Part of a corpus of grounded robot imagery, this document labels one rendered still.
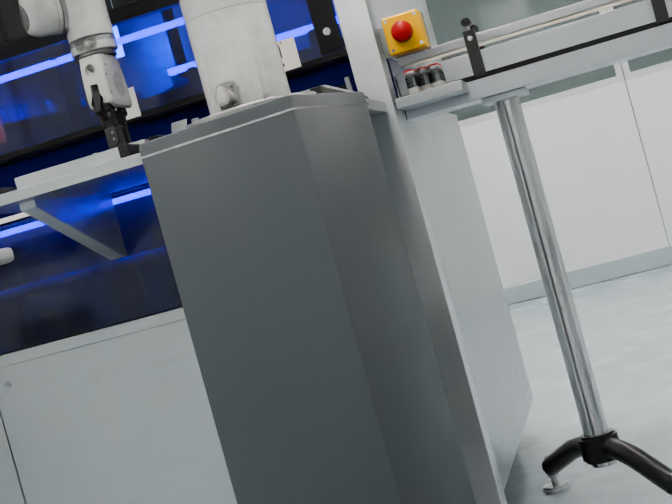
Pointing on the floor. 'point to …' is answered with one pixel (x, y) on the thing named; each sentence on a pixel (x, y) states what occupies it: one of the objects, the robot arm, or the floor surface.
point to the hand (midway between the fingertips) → (118, 137)
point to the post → (421, 247)
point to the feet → (584, 447)
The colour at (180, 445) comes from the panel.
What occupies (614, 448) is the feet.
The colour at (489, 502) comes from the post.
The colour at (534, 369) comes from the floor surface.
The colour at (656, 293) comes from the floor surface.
